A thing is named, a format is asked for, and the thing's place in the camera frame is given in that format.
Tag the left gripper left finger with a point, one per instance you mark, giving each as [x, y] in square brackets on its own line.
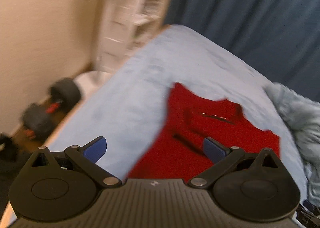
[74, 167]

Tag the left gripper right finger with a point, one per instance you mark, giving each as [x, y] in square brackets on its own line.
[233, 167]

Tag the red knit cardigan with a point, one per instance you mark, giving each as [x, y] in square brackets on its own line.
[177, 153]

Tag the black dumbbell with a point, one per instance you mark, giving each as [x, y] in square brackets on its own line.
[38, 121]
[65, 94]

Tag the light blue bed sheet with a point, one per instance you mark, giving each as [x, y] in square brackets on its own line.
[129, 110]

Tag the black bag on floor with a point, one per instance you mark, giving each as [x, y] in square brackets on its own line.
[12, 161]

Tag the grey-blue crumpled blanket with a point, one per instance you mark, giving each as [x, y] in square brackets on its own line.
[301, 115]

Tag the dark blue curtain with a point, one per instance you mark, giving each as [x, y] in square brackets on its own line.
[279, 38]

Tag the white shelf unit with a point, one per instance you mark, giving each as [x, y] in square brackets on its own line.
[125, 27]

